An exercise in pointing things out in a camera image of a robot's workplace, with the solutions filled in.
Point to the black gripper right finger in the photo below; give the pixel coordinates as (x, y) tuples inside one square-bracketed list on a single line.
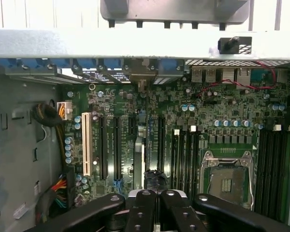
[(176, 212)]

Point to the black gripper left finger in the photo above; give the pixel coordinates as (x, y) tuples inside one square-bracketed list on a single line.
[(142, 212)]

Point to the black RAM slot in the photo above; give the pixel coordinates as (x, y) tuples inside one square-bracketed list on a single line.
[(264, 169), (176, 157), (274, 169), (193, 157)]

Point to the CPU socket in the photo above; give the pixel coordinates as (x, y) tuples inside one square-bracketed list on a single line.
[(228, 178)]

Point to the short black expansion slot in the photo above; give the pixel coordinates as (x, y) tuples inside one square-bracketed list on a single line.
[(132, 125)]

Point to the white PCI expansion slot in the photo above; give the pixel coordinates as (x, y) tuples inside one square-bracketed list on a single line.
[(86, 145)]

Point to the green motherboard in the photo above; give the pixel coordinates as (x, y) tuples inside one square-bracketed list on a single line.
[(171, 106)]

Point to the white power connector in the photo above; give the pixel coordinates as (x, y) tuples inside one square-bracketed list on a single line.
[(66, 111)]

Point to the silver rear port block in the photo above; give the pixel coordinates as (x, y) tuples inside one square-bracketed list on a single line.
[(220, 75)]

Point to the grey power supply unit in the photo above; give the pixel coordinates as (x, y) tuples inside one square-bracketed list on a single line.
[(14, 145)]

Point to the grey open PC case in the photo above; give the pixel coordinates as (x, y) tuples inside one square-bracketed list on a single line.
[(87, 43)]

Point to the grey parts rack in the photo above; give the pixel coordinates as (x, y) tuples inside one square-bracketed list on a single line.
[(174, 9)]

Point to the black rear panel switch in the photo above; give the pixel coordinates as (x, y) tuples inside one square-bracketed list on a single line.
[(234, 45)]

